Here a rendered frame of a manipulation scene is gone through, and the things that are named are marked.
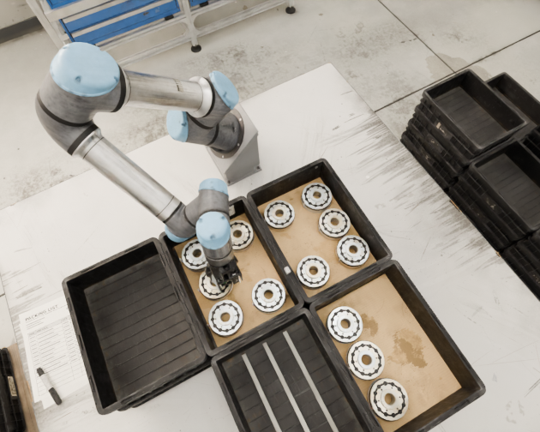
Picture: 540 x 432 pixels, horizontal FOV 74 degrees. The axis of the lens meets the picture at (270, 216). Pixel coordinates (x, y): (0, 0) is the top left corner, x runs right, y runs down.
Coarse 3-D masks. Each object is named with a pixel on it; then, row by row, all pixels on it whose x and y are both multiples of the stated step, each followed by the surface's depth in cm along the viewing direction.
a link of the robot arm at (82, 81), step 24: (72, 48) 72; (96, 48) 76; (48, 72) 74; (72, 72) 70; (96, 72) 73; (120, 72) 79; (216, 72) 106; (48, 96) 75; (72, 96) 73; (96, 96) 75; (120, 96) 80; (144, 96) 87; (168, 96) 92; (192, 96) 99; (216, 96) 104; (72, 120) 79; (216, 120) 112
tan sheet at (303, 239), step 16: (288, 192) 127; (304, 208) 124; (304, 224) 121; (336, 224) 121; (288, 240) 119; (304, 240) 119; (320, 240) 119; (336, 240) 119; (288, 256) 117; (304, 256) 117; (320, 256) 117; (336, 272) 114; (352, 272) 114; (304, 288) 112; (320, 288) 112
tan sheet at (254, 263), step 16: (256, 240) 119; (240, 256) 117; (256, 256) 117; (192, 272) 115; (256, 272) 115; (272, 272) 115; (192, 288) 113; (240, 288) 113; (208, 304) 111; (240, 304) 111; (288, 304) 110; (224, 320) 109; (256, 320) 109
